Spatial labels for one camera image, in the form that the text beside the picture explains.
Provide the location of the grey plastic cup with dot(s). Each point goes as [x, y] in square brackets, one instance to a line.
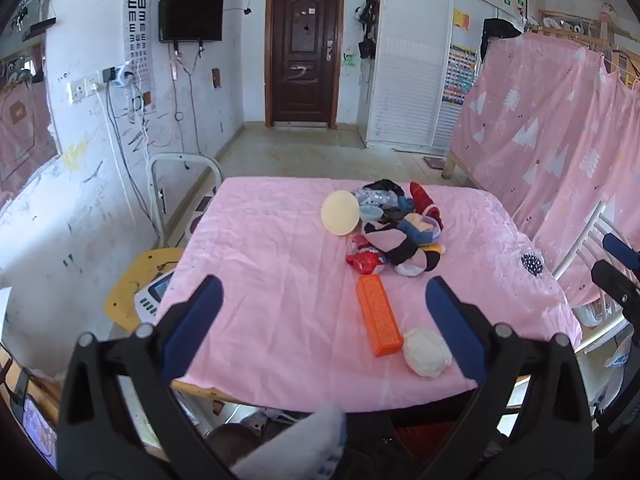
[370, 212]

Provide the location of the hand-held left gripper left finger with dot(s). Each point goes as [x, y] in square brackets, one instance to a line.
[192, 330]

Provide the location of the brown wall box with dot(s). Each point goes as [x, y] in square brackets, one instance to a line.
[215, 77]

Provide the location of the black crumpled cloth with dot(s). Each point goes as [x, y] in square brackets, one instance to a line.
[387, 186]

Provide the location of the white patterned cloth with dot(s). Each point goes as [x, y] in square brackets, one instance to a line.
[372, 196]

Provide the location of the pink tree-print curtain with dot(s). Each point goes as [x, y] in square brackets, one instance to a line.
[540, 130]

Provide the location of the pink tablecloth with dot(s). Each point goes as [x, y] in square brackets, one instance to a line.
[280, 285]

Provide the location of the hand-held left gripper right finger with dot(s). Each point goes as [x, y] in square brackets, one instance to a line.
[455, 330]

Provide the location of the dark floor scale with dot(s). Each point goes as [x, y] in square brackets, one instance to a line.
[433, 162]

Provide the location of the yellow stool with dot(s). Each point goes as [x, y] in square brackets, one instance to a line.
[130, 280]

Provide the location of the cream round plate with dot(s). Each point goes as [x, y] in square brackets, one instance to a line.
[340, 214]

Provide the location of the orange perforated box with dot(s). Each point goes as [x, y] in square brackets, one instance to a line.
[379, 317]

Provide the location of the hanging dark bags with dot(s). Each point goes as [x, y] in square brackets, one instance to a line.
[369, 20]

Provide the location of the red snack wrapper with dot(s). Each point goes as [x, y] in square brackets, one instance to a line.
[365, 261]

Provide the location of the blue and orange sock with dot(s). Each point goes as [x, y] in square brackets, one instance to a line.
[417, 225]

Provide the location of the black wall television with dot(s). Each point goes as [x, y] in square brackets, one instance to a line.
[192, 2]

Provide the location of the brown door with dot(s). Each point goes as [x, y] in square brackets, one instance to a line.
[305, 50]

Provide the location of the white device with screen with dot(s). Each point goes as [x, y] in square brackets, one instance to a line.
[152, 297]

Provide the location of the person's left hand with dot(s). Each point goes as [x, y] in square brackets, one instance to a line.
[300, 442]

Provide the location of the white wall power strip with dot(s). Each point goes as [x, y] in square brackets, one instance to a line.
[120, 76]

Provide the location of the orange yellow poster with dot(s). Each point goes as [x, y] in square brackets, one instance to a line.
[461, 19]

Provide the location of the blue yarn ball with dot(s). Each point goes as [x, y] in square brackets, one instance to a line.
[405, 205]

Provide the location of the colourful grid poster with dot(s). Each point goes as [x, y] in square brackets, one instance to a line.
[460, 75]

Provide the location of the black hanging garment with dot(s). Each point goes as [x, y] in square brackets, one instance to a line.
[500, 35]

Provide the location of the red sock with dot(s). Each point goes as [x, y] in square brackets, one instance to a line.
[424, 199]

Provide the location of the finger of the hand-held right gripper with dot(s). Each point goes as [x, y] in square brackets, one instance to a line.
[617, 282]
[622, 251]

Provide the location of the white slatted chair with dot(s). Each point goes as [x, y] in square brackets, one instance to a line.
[582, 247]

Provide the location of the eye chart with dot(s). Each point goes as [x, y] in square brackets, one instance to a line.
[139, 35]

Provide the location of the white louvered wardrobe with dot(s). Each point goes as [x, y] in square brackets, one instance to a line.
[410, 70]

